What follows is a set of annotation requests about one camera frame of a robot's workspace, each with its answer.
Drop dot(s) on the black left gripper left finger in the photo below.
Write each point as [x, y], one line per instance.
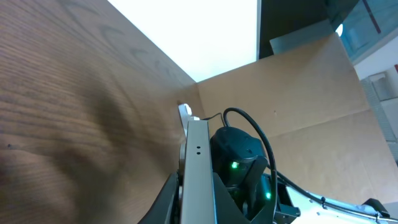
[166, 208]

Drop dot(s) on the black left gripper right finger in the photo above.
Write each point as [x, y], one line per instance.
[227, 211]

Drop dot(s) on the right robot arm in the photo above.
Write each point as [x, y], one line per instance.
[244, 193]

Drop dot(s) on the brown cardboard sheet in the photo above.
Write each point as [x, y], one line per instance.
[313, 110]

